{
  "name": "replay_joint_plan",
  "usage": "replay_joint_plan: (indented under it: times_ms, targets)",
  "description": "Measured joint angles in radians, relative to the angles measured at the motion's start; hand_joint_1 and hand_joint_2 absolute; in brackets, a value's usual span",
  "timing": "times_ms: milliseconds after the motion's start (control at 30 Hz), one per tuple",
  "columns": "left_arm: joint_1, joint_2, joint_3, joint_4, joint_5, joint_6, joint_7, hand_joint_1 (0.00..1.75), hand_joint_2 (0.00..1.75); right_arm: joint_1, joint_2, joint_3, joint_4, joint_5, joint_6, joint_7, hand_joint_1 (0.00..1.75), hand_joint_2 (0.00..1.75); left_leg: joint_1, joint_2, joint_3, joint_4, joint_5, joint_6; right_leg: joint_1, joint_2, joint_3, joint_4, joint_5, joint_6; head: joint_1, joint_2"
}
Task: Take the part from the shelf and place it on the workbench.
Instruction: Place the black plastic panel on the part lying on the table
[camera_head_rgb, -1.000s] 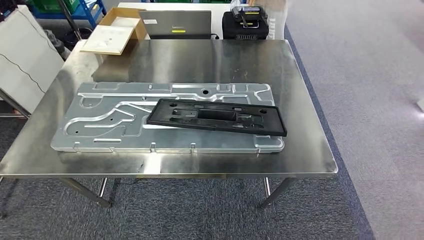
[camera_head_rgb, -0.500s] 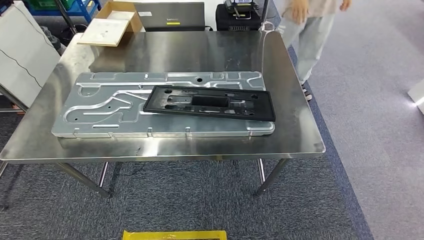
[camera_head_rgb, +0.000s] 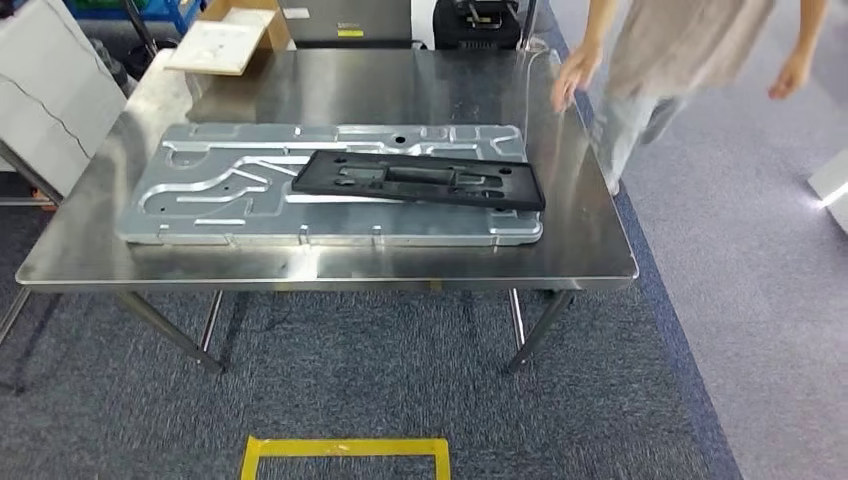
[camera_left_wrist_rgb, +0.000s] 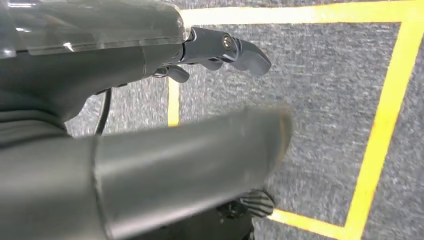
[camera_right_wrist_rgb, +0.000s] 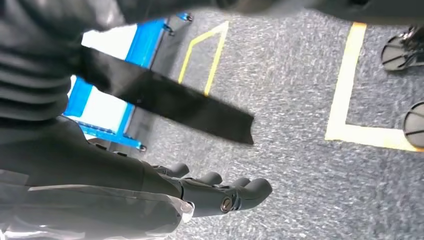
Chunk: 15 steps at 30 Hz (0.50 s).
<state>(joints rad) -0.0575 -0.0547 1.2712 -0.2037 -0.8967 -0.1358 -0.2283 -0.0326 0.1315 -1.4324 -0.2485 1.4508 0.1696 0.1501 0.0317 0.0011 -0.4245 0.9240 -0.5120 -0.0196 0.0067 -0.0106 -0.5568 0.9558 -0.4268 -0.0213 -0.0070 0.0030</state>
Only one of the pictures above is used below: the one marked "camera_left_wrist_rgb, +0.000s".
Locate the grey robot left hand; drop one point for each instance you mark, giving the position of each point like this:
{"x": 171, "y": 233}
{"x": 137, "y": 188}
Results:
{"x": 82, "y": 66}

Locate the black robot foot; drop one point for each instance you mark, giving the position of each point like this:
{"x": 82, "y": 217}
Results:
{"x": 258, "y": 203}

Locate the yellow floor tape square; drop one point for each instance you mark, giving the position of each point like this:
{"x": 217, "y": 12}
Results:
{"x": 381, "y": 132}

